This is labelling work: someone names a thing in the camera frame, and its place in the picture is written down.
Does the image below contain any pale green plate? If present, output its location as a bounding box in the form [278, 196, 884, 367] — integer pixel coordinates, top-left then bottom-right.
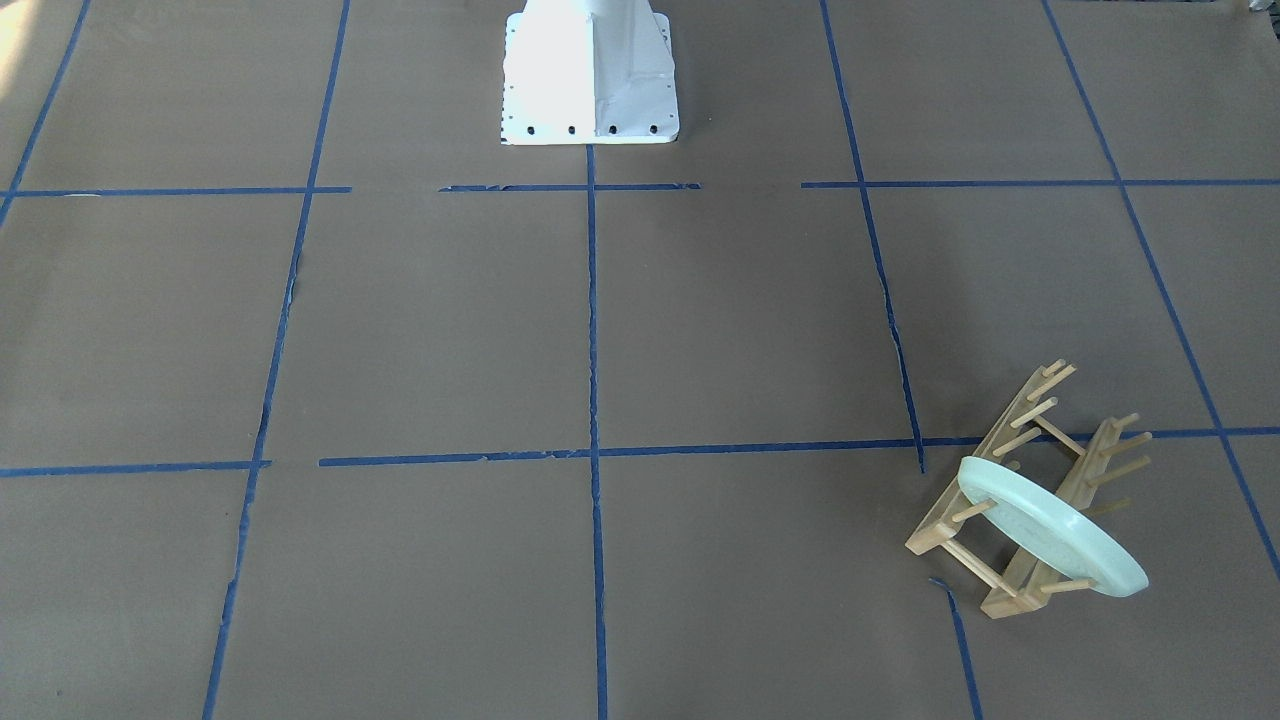
[956, 456, 1149, 598]

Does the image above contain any wooden dish rack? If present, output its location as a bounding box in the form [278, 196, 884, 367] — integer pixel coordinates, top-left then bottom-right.
[905, 359, 1153, 619]

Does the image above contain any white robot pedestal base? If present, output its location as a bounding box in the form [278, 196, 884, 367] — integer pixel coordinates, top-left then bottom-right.
[500, 1, 681, 146]

